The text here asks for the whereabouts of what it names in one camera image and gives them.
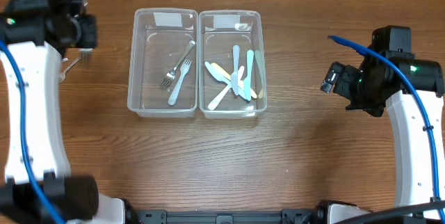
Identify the light blue plastic knife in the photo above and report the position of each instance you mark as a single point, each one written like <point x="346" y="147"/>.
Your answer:
<point x="234" y="75"/>

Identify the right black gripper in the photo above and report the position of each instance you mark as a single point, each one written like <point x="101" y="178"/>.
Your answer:
<point x="363" y="104"/>

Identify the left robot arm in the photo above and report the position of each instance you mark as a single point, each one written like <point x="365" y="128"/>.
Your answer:
<point x="39" y="188"/>

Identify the right clear plastic container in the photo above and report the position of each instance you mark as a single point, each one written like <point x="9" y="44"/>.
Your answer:
<point x="219" y="31"/>

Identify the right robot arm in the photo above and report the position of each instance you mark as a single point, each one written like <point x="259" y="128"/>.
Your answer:
<point x="392" y="80"/>

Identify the metal fork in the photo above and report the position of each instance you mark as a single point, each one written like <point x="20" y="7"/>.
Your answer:
<point x="170" y="76"/>
<point x="67" y="69"/>

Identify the pale green plastic knife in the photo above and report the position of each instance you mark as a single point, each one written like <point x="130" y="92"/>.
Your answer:
<point x="260" y="64"/>

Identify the teal plastic knife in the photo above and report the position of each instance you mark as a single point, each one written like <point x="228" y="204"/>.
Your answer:
<point x="247" y="79"/>

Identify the left clear plastic container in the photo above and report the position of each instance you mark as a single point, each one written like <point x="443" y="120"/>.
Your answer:
<point x="160" y="36"/>

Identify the black plastic utensil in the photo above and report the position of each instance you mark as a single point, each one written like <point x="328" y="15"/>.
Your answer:
<point x="85" y="55"/>

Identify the clear plastic container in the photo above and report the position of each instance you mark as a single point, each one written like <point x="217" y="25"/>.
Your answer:
<point x="219" y="31"/>
<point x="160" y="36"/>

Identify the white plastic knife in container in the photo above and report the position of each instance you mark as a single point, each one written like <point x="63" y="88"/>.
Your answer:
<point x="215" y="102"/>

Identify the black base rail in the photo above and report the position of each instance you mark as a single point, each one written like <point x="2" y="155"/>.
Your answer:
<point x="284" y="216"/>

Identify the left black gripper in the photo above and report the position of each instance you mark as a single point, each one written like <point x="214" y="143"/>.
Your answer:
<point x="69" y="32"/>

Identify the yellow plastic knife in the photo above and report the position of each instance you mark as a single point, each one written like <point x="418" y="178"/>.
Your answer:
<point x="240" y="83"/>

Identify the white plastic knife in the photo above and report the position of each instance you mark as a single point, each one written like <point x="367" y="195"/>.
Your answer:
<point x="219" y="77"/>
<point x="215" y="102"/>

